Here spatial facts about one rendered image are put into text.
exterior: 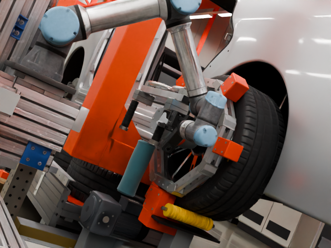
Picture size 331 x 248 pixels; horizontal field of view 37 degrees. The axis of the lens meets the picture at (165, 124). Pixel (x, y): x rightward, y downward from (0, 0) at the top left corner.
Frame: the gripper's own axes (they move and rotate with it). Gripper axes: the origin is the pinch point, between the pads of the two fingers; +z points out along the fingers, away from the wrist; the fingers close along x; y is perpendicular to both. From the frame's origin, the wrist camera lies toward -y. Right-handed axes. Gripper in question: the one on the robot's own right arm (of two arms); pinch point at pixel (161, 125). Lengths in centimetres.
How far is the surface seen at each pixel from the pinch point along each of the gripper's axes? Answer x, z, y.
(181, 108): -3.6, -2.3, 9.6
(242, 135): -28.9, -13.3, 9.9
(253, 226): -415, 390, -69
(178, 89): -1.7, 3.0, 16.5
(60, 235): -3, 57, -70
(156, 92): -1.5, 20.3, 13.0
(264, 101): -40.8, -2.0, 28.7
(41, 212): 1, 88, -69
